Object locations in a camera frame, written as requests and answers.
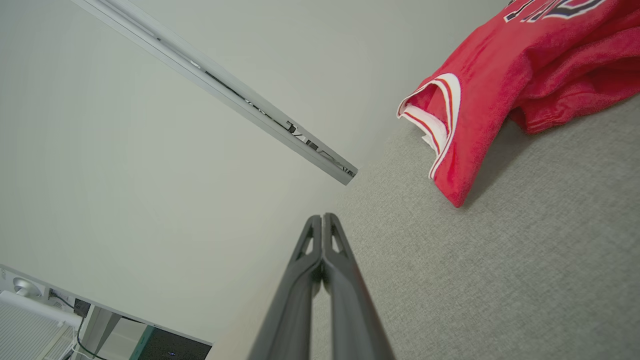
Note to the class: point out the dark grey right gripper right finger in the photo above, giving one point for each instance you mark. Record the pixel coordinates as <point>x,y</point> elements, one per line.
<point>355,320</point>

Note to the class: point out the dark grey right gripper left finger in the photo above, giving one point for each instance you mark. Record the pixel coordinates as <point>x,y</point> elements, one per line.
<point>287,320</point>

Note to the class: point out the red jersey with number print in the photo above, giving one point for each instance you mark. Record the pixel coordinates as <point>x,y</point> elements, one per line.
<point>490,100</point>

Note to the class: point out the red shirts stack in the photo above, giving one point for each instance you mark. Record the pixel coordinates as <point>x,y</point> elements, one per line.
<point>575,107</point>

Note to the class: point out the grey fabric sofa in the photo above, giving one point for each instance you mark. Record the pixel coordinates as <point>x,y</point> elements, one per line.
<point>500,275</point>

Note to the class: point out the white tube bar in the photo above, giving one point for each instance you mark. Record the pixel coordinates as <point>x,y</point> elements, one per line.
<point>40,307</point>

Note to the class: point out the aluminium wall rail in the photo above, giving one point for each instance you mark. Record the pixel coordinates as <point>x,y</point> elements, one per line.
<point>225,85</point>

